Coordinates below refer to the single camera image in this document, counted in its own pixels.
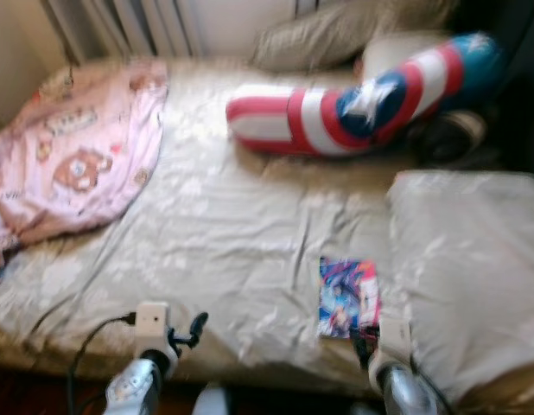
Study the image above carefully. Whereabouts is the colourful comic magazine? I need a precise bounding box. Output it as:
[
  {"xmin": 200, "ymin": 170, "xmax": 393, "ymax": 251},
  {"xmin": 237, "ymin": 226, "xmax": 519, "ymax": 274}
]
[{"xmin": 317, "ymin": 256, "xmax": 380, "ymax": 340}]

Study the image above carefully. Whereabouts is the large grey floral pillow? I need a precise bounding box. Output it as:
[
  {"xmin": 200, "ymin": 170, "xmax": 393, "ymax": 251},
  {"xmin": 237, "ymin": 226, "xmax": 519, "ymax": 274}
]
[{"xmin": 386, "ymin": 170, "xmax": 534, "ymax": 407}]

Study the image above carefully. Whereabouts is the pink cartoon bear blanket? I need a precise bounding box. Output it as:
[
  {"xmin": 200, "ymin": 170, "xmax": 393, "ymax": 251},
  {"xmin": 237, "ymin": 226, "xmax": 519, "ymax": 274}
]
[{"xmin": 0, "ymin": 59, "xmax": 170, "ymax": 291}]

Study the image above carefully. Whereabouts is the grey left robot leg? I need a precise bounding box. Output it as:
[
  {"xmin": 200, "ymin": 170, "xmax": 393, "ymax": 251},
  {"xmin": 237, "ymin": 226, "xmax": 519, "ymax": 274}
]
[{"xmin": 194, "ymin": 385, "xmax": 233, "ymax": 415}]

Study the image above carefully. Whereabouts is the bed with grey floral sheet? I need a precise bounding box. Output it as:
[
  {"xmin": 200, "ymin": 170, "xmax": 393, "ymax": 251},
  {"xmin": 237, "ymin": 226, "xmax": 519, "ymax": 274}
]
[{"xmin": 0, "ymin": 56, "xmax": 534, "ymax": 407}]

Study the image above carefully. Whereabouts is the black beige plush toy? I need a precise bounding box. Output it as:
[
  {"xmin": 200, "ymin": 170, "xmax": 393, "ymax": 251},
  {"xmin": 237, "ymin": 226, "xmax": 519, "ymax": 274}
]
[{"xmin": 414, "ymin": 108, "xmax": 493, "ymax": 167}]

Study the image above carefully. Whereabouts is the red white blue star pillow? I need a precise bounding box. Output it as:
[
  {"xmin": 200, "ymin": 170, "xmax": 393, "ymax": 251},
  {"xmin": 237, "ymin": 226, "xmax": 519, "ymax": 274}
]
[{"xmin": 226, "ymin": 33, "xmax": 505, "ymax": 158}]

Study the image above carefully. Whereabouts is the dark grey sofa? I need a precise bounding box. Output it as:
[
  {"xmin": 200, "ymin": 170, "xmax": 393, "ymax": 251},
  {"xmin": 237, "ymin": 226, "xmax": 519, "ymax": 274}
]
[{"xmin": 448, "ymin": 0, "xmax": 534, "ymax": 178}]

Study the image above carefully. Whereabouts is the small grey pillow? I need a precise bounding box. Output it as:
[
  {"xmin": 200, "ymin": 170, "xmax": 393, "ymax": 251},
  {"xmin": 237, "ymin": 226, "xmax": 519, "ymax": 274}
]
[{"xmin": 252, "ymin": 0, "xmax": 458, "ymax": 72}]

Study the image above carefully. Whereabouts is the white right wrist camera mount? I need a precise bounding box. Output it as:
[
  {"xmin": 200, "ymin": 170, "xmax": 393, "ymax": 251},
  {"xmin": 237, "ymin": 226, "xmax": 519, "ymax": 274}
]
[{"xmin": 371, "ymin": 318, "xmax": 415, "ymax": 368}]

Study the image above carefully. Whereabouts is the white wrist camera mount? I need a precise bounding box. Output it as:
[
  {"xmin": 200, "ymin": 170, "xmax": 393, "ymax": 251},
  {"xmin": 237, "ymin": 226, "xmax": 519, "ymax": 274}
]
[
  {"xmin": 371, "ymin": 318, "xmax": 415, "ymax": 368},
  {"xmin": 133, "ymin": 301, "xmax": 177, "ymax": 364}
]

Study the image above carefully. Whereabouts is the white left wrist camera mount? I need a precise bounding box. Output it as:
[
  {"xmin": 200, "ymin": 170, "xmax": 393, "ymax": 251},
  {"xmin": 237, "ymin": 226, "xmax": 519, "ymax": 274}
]
[{"xmin": 133, "ymin": 301, "xmax": 177, "ymax": 364}]

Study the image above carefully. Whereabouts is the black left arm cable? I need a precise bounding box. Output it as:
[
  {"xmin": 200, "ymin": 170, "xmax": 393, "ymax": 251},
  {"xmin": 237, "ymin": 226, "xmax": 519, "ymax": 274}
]
[{"xmin": 67, "ymin": 313, "xmax": 138, "ymax": 415}]

